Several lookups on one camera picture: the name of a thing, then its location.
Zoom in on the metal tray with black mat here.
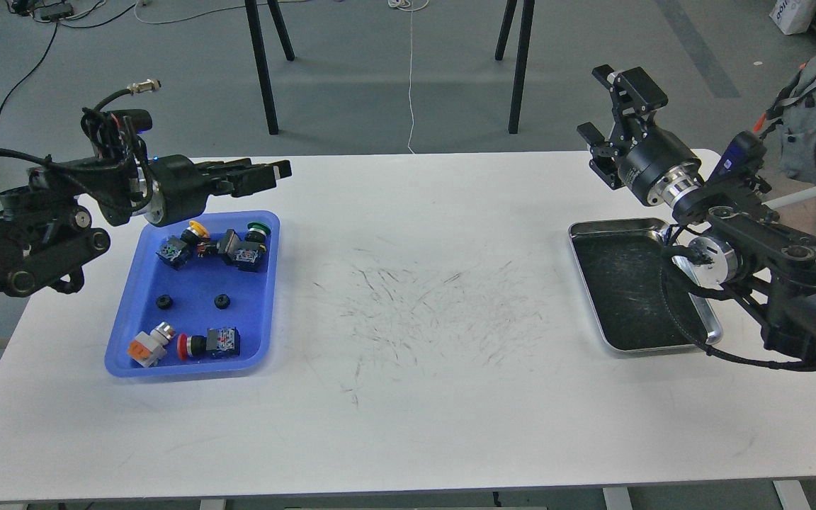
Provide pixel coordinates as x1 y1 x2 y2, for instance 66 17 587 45
569 217 723 354

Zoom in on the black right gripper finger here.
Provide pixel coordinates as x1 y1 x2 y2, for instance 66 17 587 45
591 64 669 139
577 122 624 190

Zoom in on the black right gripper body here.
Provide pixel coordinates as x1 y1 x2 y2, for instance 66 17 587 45
610 120 701 208

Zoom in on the black power adapter on floor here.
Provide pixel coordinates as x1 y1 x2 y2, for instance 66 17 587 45
8 0 75 22

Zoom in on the yellow push button switch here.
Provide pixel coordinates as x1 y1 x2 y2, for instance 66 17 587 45
156 220 210 270

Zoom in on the red push button switch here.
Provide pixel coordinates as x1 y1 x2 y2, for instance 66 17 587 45
176 327 241 361

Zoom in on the orange white switch module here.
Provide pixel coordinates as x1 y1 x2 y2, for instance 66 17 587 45
126 322 176 368

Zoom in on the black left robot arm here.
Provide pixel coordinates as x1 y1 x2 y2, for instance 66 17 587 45
0 79 292 297

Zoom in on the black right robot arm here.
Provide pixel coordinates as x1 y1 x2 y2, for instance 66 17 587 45
577 64 816 373

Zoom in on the blue plastic tray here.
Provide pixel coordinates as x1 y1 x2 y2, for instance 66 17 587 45
104 210 282 378

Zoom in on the black table leg pair right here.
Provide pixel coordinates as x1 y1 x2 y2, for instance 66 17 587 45
494 0 536 135

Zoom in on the white cardboard box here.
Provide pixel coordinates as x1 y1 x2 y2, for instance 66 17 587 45
769 0 816 35

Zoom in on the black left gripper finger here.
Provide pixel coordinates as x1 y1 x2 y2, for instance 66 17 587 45
195 159 256 179
217 159 293 198

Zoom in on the black table leg pair left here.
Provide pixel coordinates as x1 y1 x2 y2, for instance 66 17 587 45
244 1 295 135

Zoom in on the black cable on floor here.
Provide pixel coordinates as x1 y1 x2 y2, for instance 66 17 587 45
0 0 140 174

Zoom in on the green push button switch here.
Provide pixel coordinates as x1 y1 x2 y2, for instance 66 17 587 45
217 222 272 273

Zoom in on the grey backpack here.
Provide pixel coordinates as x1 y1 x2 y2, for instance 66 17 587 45
754 56 816 185

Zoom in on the black table leg pair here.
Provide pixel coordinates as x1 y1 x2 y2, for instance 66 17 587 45
244 1 295 135
494 0 536 135

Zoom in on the white cable on floor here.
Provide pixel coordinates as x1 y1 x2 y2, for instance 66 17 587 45
389 0 431 155

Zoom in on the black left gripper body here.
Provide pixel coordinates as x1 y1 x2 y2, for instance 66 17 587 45
144 155 217 227

